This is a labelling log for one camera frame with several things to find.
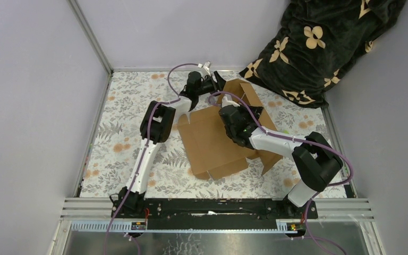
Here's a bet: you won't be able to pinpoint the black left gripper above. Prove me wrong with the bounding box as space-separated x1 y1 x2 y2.
193 70 232 96

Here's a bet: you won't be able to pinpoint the brown cardboard box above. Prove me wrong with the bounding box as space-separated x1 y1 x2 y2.
176 78 284 181

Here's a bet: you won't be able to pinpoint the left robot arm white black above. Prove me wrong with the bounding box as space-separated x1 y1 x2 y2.
110 71 226 218

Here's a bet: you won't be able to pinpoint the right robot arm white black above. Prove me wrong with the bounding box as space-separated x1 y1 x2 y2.
219 105 343 219

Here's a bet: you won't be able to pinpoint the black floral blanket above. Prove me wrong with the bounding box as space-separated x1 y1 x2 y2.
240 0 405 108

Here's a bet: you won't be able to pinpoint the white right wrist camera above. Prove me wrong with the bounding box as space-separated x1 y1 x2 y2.
221 95 240 107

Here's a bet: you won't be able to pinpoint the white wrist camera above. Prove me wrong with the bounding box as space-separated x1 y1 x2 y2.
221 95 240 107
197 61 212 77

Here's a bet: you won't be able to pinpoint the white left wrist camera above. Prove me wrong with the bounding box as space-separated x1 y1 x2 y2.
197 61 212 77

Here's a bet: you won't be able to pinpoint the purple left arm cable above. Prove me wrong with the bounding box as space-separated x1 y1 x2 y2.
104 63 199 255

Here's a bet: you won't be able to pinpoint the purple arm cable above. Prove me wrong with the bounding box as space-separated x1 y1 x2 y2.
207 90 354 255
104 63 199 255

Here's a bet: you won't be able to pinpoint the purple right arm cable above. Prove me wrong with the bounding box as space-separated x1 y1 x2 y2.
207 90 354 255

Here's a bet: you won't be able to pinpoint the aluminium frame rails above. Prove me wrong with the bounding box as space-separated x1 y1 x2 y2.
61 198 374 233

